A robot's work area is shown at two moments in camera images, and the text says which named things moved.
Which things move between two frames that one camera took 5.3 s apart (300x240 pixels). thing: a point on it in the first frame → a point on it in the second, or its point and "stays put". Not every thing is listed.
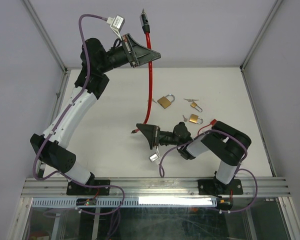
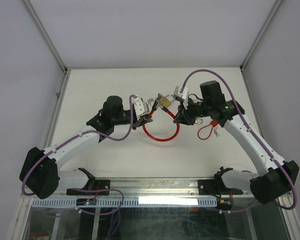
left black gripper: [141, 51] → [141, 121]
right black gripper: [152, 133] → [182, 111]
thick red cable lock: [146, 29] → [155, 105]
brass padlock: [164, 102] stays put
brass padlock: [194, 118] stays put
